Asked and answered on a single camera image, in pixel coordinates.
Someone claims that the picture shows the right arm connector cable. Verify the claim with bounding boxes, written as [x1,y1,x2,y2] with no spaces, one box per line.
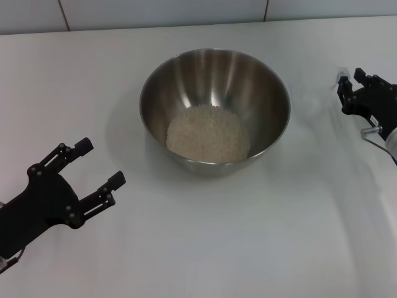
[360,125,397,166]

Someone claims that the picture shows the arm connector cable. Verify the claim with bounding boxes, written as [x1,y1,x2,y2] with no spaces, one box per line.
[360,125,397,166]
[0,246,26,268]

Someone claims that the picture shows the left arm connector cable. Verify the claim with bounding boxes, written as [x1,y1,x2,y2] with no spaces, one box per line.
[0,246,26,268]

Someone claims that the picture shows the stainless steel mixing bowl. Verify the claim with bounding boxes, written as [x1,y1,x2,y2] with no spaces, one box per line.
[139,48,292,179]

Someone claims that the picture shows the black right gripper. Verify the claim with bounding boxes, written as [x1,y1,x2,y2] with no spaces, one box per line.
[337,67,397,133]

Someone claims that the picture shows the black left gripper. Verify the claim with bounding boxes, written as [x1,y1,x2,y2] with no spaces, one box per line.
[0,137,127,259]

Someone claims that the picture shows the clear plastic cup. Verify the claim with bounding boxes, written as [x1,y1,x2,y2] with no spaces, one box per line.
[297,66,351,125]

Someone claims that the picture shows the white rice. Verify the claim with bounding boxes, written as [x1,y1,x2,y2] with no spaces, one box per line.
[166,104,251,164]

